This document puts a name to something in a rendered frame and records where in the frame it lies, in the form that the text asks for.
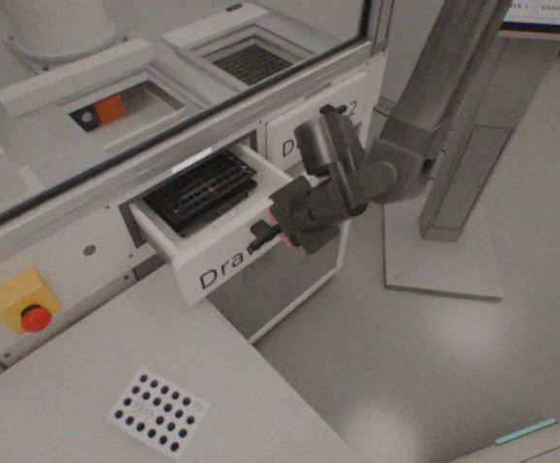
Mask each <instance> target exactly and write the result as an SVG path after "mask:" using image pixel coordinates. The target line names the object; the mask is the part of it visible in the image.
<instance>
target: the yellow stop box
mask: <svg viewBox="0 0 560 463"><path fill-rule="evenodd" d="M36 308H47V309H48V310H49V311H50V312H51V314H52V315H54V314H55V313H57V312H59V311H60V310H61V309H62V304H61V303H60V301H59V300H58V298H57V297H56V296H55V294H54V293H53V291H52V289H51V288H50V287H49V285H48V284H47V283H46V282H45V280H44V279H43V278H41V277H40V275H39V274H38V272H37V271H36V270H35V269H34V268H32V267H30V268H28V269H26V270H24V271H23V272H21V274H20V273H19V275H17V276H16V277H13V278H11V279H9V280H8V281H6V282H5V283H3V284H2V285H0V321H1V322H3V323H4V324H5V325H6V326H7V327H8V328H9V329H10V330H13V331H14V333H15V334H16V335H17V336H22V335H24V334H25V333H26V331H24V330H23V329H22V327H21V320H22V318H23V316H24V315H25V314H27V313H28V312H29V311H31V310H33V309H36Z"/></svg>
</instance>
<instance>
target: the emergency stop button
mask: <svg viewBox="0 0 560 463"><path fill-rule="evenodd" d="M51 320H52V314H51V312H50V311H49V310H48V309H47V308H36V309H33V310H31V311H29V312H28V313H27V314H25V315H24V316H23V318H22V320H21V327H22V329H23V330H24V331H26V333H38V332H41V331H43V329H44V328H46V327H47V326H48V325H49V323H50V322H51Z"/></svg>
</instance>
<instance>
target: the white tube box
mask: <svg viewBox="0 0 560 463"><path fill-rule="evenodd" d="M135 401H139V402H140V403H141V404H142V405H143V410H142V411H141V412H138V413H137V412H136V411H133V409H132V408H131V406H132V403H133V402H135ZM195 401H199V402H200V403H201V406H202V410H201V411H200V412H198V413H196V411H195V409H194V408H192V403H193V402H195ZM147 407H149V408H150V409H151V410H152V412H153V415H152V418H151V419H149V420H148V419H146V417H145V416H144V414H143V411H144V409H145V408H147ZM214 412H215V411H214V407H213V405H212V403H210V402H208V401H206V400H204V399H203V398H201V397H199V396H197V395H193V394H191V393H189V392H187V391H186V389H184V388H182V387H180V386H178V385H175V384H174V383H172V382H170V381H168V380H167V379H165V378H163V377H161V376H158V375H156V374H155V373H154V372H152V371H150V370H149V369H147V368H143V367H140V368H139V370H138V371H137V373H136V374H135V375H134V378H133V379H132V381H131V382H130V383H129V385H128V386H127V388H126V389H125V390H124V392H123V393H122V395H121V396H120V398H119V399H118V402H117V403H115V404H114V406H113V407H112V409H111V410H110V411H109V413H108V414H107V416H106V417H105V419H106V420H107V421H108V422H109V423H110V424H112V425H113V426H114V427H116V428H118V429H119V430H121V431H123V432H124V433H126V434H128V435H129V436H132V437H134V438H136V439H137V440H139V442H141V443H142V444H144V445H146V446H147V447H149V448H152V449H154V450H156V451H157V452H159V453H161V454H163V455H164V456H166V457H169V458H170V459H171V460H172V461H173V462H174V463H185V462H186V461H188V459H189V456H190V454H191V452H192V451H193V449H194V447H195V445H196V443H197V442H198V440H199V438H200V435H201V434H202V432H203V430H204V428H205V426H206V425H207V423H208V421H210V420H209V419H211V418H212V416H213V414H214Z"/></svg>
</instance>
